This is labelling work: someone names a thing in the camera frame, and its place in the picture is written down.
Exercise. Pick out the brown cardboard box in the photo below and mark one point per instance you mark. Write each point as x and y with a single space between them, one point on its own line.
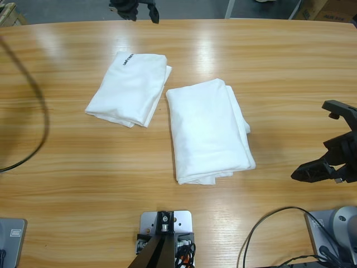
329 11

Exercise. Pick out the wooden pallet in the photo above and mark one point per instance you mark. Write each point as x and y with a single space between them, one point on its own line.
11 15

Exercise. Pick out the white T-shirt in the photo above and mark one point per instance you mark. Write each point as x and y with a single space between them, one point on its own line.
209 131
128 89

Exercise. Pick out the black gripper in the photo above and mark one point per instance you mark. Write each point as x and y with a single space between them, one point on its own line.
125 8
346 156

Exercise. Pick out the white block with dark post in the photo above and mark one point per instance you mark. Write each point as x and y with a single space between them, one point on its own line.
182 220

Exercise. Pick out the white metal table leg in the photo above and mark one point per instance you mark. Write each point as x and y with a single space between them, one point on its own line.
297 9
230 9

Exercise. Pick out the grey base plate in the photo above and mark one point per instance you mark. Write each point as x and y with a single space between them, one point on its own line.
12 243
318 231

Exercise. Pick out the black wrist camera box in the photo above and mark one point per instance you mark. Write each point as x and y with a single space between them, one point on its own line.
341 109

